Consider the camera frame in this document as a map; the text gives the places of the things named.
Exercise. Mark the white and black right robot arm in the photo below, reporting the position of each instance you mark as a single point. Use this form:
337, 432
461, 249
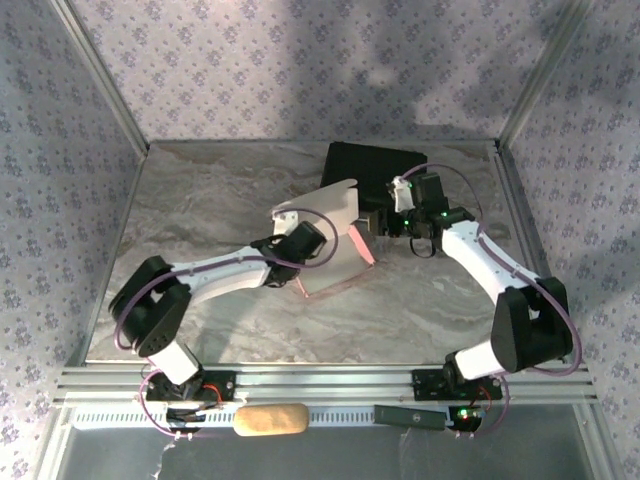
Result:
475, 260

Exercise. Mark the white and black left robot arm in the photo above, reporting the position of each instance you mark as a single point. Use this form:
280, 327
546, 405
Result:
220, 275

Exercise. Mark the black case with metal latches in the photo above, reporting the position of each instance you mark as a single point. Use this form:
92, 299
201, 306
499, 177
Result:
365, 165

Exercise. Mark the tan oval pad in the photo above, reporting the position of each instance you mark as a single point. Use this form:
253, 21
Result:
270, 420

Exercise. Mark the black flat device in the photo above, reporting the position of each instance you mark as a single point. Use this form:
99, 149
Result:
410, 417

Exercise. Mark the black connector block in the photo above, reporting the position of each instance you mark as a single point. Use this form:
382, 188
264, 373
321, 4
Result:
180, 415

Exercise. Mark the circuit board with lights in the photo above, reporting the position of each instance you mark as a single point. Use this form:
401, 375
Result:
467, 417

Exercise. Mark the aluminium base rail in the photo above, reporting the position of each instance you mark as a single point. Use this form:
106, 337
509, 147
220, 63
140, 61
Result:
325, 382

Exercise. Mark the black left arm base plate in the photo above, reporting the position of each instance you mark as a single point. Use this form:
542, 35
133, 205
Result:
220, 387

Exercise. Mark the aluminium corner post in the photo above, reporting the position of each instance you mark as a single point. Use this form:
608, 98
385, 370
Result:
102, 75
542, 75

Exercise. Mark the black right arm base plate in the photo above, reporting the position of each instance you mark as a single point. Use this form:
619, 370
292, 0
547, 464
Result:
430, 385

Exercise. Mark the aluminium frame bar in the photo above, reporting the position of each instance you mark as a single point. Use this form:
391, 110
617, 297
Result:
597, 450
55, 450

